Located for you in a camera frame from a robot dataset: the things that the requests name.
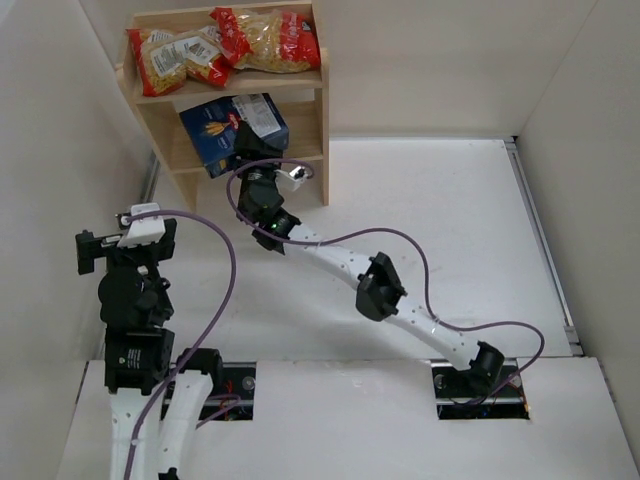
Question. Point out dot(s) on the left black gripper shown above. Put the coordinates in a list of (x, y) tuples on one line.
[(93, 247)]

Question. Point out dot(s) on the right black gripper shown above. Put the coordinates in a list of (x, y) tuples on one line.
[(255, 148)]

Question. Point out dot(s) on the blue Barilla pasta box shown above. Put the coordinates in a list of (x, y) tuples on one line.
[(212, 128)]

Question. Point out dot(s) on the red pasta bag front side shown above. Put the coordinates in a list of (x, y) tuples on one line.
[(279, 41)]

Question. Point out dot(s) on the red pasta bag label side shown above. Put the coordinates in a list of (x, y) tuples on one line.
[(166, 59)]

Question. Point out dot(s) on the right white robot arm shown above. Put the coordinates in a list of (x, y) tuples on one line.
[(380, 296)]

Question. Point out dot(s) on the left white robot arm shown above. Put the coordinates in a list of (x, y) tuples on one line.
[(155, 405)]

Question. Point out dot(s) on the wooden two-tier shelf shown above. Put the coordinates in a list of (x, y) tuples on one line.
[(302, 98)]

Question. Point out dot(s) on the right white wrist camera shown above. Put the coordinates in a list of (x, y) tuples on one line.
[(293, 179)]

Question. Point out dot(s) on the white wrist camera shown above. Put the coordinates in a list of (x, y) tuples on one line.
[(293, 179), (142, 226)]

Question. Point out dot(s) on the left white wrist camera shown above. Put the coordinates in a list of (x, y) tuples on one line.
[(142, 226)]

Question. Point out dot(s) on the left aluminium rail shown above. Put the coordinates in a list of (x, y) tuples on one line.
[(148, 183)]

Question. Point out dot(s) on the aluminium rail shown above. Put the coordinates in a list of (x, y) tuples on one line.
[(148, 183), (573, 339)]

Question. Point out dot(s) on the right aluminium rail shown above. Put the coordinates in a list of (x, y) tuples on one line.
[(573, 339)]

